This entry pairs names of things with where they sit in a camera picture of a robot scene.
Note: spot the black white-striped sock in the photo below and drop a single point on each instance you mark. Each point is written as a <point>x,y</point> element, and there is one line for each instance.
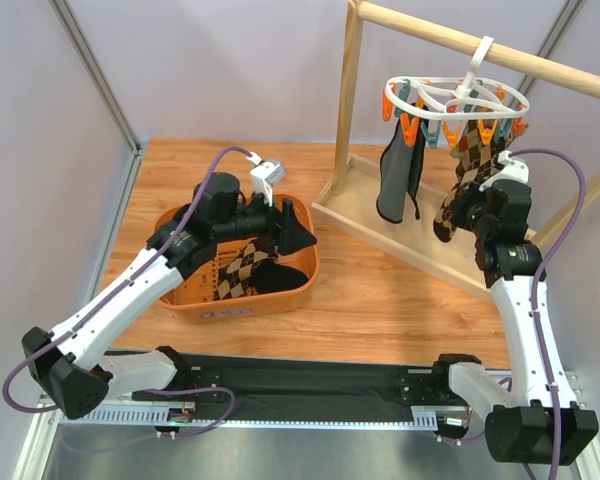
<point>271,277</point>

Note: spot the aluminium frame post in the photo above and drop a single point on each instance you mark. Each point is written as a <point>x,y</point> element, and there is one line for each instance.
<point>134,148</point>
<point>560,26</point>

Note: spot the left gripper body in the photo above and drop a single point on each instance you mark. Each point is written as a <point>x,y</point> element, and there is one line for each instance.
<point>284,227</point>

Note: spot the grey black sock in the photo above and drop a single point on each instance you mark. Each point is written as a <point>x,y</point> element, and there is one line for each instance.
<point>401,168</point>

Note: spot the left aluminium frame post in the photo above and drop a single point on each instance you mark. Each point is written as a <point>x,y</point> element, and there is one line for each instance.
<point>134,148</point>

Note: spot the brown argyle sock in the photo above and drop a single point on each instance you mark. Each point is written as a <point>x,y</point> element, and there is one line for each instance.
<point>234,278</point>
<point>476,161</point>

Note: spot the right aluminium frame post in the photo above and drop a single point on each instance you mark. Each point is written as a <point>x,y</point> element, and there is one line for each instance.
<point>560,26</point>

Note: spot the wooden hanger rack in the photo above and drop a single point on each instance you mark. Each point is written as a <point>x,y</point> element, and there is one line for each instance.
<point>346,200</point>

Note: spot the orange plastic basket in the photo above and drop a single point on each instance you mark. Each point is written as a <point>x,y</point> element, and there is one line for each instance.
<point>295,295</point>

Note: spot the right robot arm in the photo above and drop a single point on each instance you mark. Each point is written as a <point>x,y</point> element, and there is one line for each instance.
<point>538,419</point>

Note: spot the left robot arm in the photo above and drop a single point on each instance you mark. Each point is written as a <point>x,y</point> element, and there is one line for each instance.
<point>70,362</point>

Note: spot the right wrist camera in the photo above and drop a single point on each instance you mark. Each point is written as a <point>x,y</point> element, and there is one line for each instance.
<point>512,168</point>

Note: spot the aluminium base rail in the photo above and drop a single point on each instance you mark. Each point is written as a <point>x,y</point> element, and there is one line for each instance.
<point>197,407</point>

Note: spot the white round clip hanger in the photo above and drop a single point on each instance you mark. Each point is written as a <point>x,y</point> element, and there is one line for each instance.
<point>470,97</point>

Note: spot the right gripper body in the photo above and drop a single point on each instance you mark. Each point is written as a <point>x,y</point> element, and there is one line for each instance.
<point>473,208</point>

